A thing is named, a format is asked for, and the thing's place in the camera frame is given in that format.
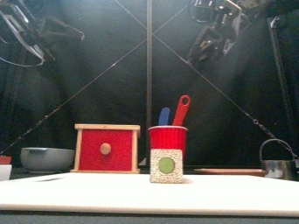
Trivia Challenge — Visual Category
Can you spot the toy sushi roll green centre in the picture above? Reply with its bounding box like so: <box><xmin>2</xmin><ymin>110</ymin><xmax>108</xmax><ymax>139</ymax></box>
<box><xmin>148</xmin><ymin>148</ymin><xmax>184</xmax><ymax>185</ymax></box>

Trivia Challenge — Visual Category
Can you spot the red ribbed plastic cup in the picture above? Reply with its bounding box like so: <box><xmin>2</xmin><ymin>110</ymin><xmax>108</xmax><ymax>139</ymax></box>
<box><xmin>146</xmin><ymin>125</ymin><xmax>189</xmax><ymax>160</ymax></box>

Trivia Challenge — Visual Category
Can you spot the wooden box with red drawer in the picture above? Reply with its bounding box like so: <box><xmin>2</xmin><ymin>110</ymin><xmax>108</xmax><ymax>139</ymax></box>
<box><xmin>69</xmin><ymin>123</ymin><xmax>141</xmax><ymax>175</ymax></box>

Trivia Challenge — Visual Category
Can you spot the grey bowl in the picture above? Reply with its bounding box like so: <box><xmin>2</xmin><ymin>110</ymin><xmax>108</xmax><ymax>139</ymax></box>
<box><xmin>20</xmin><ymin>147</ymin><xmax>76</xmax><ymax>174</ymax></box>

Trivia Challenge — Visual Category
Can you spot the small red and white container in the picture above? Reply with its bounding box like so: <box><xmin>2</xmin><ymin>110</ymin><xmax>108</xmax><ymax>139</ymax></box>
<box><xmin>0</xmin><ymin>155</ymin><xmax>13</xmax><ymax>182</ymax></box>

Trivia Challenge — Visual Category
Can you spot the brown wooden tray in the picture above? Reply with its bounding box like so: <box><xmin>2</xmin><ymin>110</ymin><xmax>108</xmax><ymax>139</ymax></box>
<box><xmin>192</xmin><ymin>168</ymin><xmax>268</xmax><ymax>178</ymax></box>

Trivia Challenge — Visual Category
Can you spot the white plastic cutting board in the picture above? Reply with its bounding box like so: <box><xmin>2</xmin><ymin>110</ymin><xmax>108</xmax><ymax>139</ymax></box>
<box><xmin>0</xmin><ymin>171</ymin><xmax>299</xmax><ymax>218</ymax></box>

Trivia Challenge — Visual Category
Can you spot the black looped cable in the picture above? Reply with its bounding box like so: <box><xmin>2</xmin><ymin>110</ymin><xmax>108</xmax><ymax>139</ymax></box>
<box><xmin>188</xmin><ymin>0</ymin><xmax>217</xmax><ymax>25</ymax></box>

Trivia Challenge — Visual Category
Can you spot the diagonal steel brace wire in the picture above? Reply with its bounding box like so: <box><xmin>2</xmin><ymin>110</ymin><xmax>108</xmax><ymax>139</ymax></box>
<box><xmin>0</xmin><ymin>5</ymin><xmax>188</xmax><ymax>156</ymax></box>
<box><xmin>112</xmin><ymin>0</ymin><xmax>299</xmax><ymax>160</ymax></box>

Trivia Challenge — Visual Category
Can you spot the vertical metal frame pole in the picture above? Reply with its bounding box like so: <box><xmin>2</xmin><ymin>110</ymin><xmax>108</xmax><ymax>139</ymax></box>
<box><xmin>144</xmin><ymin>0</ymin><xmax>153</xmax><ymax>130</ymax></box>

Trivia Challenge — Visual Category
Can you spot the black side frame post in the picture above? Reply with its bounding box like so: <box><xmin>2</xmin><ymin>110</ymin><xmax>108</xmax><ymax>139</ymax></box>
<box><xmin>267</xmin><ymin>16</ymin><xmax>299</xmax><ymax>147</ymax></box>

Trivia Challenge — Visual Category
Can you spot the red utensil handle with hole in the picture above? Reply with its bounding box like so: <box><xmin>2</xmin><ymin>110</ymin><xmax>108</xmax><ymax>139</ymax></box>
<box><xmin>172</xmin><ymin>94</ymin><xmax>192</xmax><ymax>127</ymax></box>

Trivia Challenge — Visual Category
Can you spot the blue utensil handle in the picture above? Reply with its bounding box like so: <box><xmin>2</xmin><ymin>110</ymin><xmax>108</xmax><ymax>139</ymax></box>
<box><xmin>157</xmin><ymin>107</ymin><xmax>172</xmax><ymax>127</ymax></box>

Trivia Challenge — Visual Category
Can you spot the metal pot with bail handle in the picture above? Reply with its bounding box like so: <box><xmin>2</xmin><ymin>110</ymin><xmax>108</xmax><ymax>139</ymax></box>
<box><xmin>257</xmin><ymin>138</ymin><xmax>299</xmax><ymax>181</ymax></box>

